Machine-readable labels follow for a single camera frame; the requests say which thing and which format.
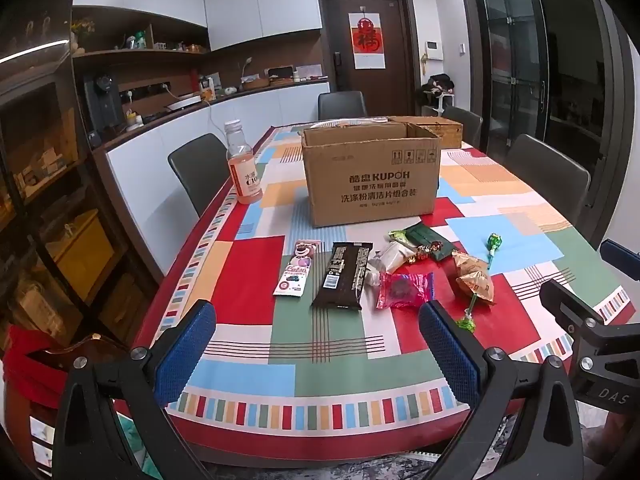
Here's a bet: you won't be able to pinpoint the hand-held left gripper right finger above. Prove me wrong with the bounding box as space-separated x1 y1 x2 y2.
418 300 586 480

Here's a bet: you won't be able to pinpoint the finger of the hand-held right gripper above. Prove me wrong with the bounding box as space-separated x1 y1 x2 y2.
600 239 640 281
539 279 608 339

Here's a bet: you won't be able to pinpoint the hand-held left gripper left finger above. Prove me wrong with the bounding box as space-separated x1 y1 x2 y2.
52 299 221 480

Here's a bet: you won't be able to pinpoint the green lollipop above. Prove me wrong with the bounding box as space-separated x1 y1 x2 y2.
486 233 502 276
456 292 479 333

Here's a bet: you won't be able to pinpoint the golden brown snack packet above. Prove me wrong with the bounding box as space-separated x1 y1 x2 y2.
456 271 496 306
451 251 490 279

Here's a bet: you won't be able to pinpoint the red chocolates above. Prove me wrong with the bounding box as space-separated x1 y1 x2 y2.
407 242 444 264

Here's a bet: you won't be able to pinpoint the dark green snack packet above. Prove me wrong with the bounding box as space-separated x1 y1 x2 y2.
404 224 455 262

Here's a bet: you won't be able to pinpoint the white snack packet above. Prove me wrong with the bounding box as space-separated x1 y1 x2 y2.
367 241 416 277

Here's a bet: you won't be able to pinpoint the dark brown snack packet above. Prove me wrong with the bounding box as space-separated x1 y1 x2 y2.
311 242 373 310

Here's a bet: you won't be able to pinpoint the pink bear snack packet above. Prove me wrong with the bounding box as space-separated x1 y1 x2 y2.
272 239 316 298

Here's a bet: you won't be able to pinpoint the brown cardboard box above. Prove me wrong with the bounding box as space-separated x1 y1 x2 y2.
301 121 442 228

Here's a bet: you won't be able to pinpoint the colourful patchwork tablecloth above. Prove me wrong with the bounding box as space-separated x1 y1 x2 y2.
115 122 628 456

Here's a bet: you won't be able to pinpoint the grey dining chair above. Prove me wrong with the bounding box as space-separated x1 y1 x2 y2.
442 106 484 150
505 133 592 226
168 133 236 218
318 91 368 122

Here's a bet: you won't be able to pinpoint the red cloth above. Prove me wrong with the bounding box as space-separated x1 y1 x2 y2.
0 325 126 411

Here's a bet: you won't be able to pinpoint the clear bottle with orange drink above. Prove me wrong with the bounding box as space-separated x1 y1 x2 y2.
223 120 264 205

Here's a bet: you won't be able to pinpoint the woven wicker basket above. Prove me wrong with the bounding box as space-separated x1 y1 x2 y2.
387 116 464 149

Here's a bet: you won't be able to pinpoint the white plastic fruit basket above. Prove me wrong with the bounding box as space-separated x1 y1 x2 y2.
309 116 391 131

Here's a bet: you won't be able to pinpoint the white stool with clothes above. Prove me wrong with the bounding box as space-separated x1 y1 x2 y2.
419 74 456 117

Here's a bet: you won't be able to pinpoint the dark wooden door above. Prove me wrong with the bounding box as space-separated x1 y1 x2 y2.
320 0 416 116

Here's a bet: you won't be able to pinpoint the red and white wall calendar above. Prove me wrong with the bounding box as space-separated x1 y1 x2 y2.
348 10 387 70

